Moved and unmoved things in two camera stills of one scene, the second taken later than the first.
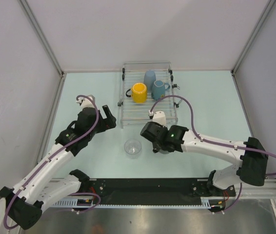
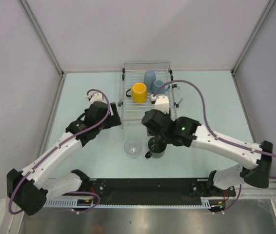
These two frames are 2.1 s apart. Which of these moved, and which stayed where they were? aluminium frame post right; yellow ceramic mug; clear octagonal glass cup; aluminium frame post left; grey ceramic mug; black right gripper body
Moved: grey ceramic mug; black right gripper body
Stayed: yellow ceramic mug; aluminium frame post right; aluminium frame post left; clear octagonal glass cup
